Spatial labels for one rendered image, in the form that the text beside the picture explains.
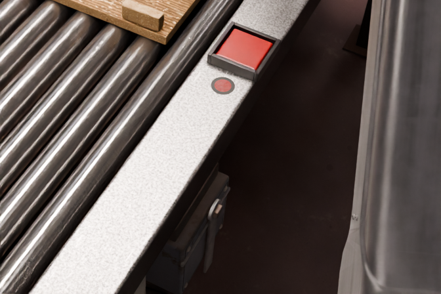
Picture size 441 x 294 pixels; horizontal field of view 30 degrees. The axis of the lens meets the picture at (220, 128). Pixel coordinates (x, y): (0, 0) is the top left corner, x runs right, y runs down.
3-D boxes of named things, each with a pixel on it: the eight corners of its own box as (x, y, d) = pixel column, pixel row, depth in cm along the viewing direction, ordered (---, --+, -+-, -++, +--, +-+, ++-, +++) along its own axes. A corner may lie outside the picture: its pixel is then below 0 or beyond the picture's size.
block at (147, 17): (164, 26, 112) (165, 10, 110) (158, 34, 111) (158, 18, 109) (126, 11, 114) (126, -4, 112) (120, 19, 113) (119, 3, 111)
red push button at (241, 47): (272, 50, 114) (273, 42, 113) (254, 77, 110) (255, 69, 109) (233, 34, 115) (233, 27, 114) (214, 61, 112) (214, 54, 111)
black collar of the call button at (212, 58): (279, 48, 114) (281, 39, 113) (257, 83, 110) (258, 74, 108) (230, 29, 116) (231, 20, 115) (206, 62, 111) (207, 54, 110)
